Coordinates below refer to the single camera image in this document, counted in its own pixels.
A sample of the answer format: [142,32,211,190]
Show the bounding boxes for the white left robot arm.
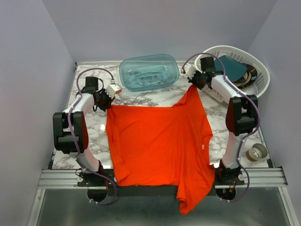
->
[53,76,122,186]

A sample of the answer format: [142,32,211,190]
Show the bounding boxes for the orange t shirt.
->
[106,86,215,215]

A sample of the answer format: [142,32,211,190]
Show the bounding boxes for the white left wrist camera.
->
[105,83,122,99]

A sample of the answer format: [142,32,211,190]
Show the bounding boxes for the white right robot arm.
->
[185,53,260,185]

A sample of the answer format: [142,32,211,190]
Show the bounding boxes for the clear blue plastic tub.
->
[119,54,180,92]

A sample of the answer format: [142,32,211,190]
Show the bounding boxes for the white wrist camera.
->
[105,83,122,99]
[181,65,196,80]

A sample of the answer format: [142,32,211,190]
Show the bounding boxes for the beige tape roll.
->
[246,143,268,162]

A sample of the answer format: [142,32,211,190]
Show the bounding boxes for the dark round plate stack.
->
[234,63,258,89]

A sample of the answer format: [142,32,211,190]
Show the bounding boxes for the white plastic laundry basket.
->
[192,45,270,97]

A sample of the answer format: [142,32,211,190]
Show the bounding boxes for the aluminium extrusion rail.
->
[38,168,288,189]

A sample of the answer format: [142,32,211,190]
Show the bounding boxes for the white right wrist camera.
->
[181,65,196,80]

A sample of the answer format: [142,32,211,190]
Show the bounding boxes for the teal square plate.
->
[218,55,247,83]

